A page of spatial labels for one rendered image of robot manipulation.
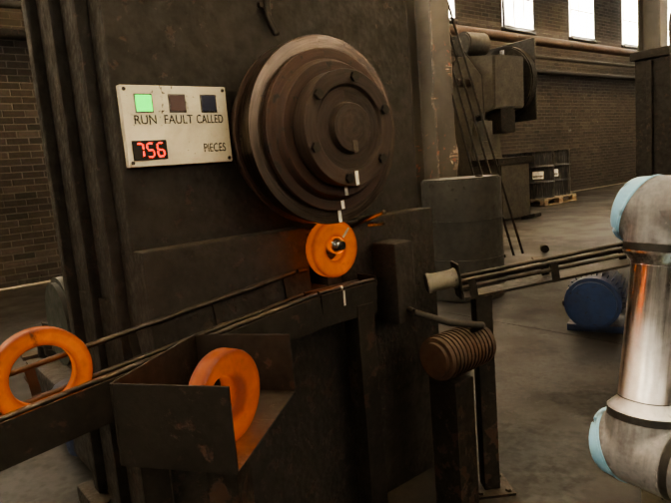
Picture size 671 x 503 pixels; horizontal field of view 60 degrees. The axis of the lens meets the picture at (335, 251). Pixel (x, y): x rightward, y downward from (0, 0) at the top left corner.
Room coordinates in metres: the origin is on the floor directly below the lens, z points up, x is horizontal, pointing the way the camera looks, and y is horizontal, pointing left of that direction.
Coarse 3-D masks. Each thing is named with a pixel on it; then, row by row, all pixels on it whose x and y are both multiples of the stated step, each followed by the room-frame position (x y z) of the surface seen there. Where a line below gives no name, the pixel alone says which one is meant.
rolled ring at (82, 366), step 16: (16, 336) 1.04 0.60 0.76; (32, 336) 1.05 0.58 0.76; (48, 336) 1.07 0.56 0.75; (64, 336) 1.09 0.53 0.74; (0, 352) 1.02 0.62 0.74; (16, 352) 1.03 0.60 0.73; (80, 352) 1.10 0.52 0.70; (0, 368) 1.01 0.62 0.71; (80, 368) 1.10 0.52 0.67; (0, 384) 1.01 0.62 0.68; (0, 400) 1.01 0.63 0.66; (16, 400) 1.02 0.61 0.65
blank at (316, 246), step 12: (324, 228) 1.48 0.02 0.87; (336, 228) 1.51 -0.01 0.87; (348, 228) 1.54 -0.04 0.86; (312, 240) 1.47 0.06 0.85; (324, 240) 1.48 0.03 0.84; (348, 240) 1.53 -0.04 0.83; (312, 252) 1.46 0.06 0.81; (324, 252) 1.48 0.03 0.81; (348, 252) 1.53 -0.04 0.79; (312, 264) 1.47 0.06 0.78; (324, 264) 1.48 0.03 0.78; (336, 264) 1.50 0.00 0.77; (348, 264) 1.53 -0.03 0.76; (336, 276) 1.50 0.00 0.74
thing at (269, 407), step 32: (192, 352) 1.10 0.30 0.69; (256, 352) 1.08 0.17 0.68; (288, 352) 1.06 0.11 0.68; (128, 384) 0.85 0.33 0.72; (160, 384) 0.84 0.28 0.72; (288, 384) 1.06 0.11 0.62; (128, 416) 0.86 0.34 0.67; (160, 416) 0.84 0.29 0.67; (192, 416) 0.83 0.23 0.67; (224, 416) 0.81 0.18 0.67; (256, 416) 0.97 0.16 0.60; (128, 448) 0.86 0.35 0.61; (160, 448) 0.84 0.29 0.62; (192, 448) 0.83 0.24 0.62; (224, 448) 0.81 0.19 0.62; (256, 448) 0.87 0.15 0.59; (224, 480) 0.95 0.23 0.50
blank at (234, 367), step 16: (224, 352) 0.89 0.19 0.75; (240, 352) 0.92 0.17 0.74; (208, 368) 0.86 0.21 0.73; (224, 368) 0.88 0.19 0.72; (240, 368) 0.91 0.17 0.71; (256, 368) 0.95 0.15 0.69; (192, 384) 0.85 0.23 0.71; (208, 384) 0.84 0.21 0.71; (224, 384) 0.91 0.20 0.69; (240, 384) 0.91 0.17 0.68; (256, 384) 0.95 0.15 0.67; (240, 400) 0.91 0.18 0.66; (256, 400) 0.94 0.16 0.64; (240, 416) 0.90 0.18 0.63; (240, 432) 0.90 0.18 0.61
